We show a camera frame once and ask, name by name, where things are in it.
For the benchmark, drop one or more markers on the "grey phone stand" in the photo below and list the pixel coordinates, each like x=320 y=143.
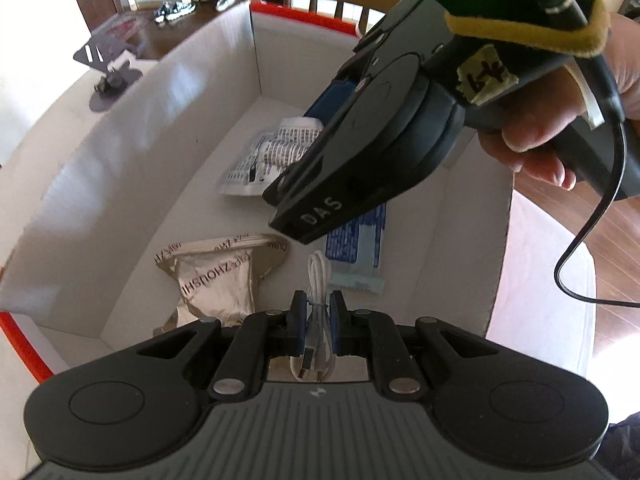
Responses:
x=100 y=52

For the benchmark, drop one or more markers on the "person's right hand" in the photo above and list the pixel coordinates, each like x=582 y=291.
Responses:
x=535 y=140

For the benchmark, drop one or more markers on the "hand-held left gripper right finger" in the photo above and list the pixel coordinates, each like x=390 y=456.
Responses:
x=336 y=325

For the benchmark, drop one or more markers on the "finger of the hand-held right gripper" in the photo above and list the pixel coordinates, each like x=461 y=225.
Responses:
x=287 y=180
x=327 y=105

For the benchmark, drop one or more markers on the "red patterned rug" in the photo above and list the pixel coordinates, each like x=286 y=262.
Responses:
x=120 y=27

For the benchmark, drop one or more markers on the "gold foil snack packet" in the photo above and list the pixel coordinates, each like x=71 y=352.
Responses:
x=215 y=280

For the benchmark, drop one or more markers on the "red cardboard box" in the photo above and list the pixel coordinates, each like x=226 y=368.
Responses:
x=125 y=135

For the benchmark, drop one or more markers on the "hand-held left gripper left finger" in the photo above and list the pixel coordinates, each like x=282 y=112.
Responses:
x=300 y=325

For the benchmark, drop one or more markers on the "white printed plastic packet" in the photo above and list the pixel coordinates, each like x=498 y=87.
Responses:
x=255 y=165

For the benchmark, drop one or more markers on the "dark sneaker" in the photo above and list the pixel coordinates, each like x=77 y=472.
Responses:
x=187 y=6
x=167 y=12

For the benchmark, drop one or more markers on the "blue snack packet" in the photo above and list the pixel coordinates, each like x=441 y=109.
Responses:
x=355 y=250

